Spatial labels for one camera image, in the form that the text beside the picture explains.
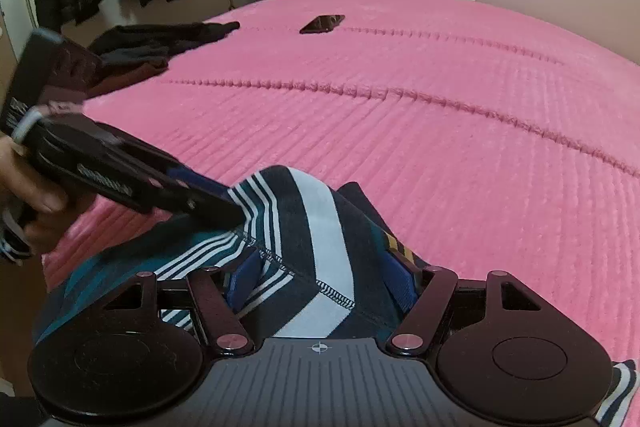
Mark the striped navy teal shirt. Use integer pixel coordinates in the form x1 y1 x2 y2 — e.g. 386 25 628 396
29 167 639 426

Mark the black clothes pile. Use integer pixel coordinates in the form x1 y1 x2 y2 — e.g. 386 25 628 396
88 20 241 67

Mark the person's left hand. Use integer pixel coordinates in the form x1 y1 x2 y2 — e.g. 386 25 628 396
1 135 96 255

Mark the dark red garment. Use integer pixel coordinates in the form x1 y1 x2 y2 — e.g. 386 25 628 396
87 58 168 98

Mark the pink ribbed bed cover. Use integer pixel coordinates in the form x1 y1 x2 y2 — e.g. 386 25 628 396
35 0 639 367

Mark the black smartphone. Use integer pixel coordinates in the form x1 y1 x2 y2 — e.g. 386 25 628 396
299 14 345 35

